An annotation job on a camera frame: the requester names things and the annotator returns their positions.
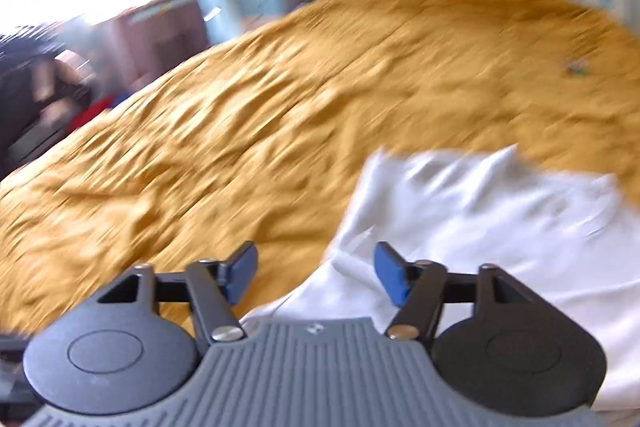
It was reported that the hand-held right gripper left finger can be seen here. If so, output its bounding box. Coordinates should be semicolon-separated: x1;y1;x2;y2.
95;241;259;342

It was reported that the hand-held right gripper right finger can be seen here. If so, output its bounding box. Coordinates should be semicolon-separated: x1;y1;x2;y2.
374;241;541;342

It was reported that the white printed shirt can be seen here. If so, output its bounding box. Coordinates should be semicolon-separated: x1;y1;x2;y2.
240;146;640;413

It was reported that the mustard yellow blanket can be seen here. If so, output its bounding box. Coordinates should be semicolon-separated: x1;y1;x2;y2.
0;0;640;340

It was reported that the desk with blue drawer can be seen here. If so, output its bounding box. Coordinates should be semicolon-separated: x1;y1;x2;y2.
92;0;203;75

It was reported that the light blue chair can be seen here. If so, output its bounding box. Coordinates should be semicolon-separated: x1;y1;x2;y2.
191;0;242;54

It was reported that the dark object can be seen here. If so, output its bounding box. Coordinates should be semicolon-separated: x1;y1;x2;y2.
0;24;97;180

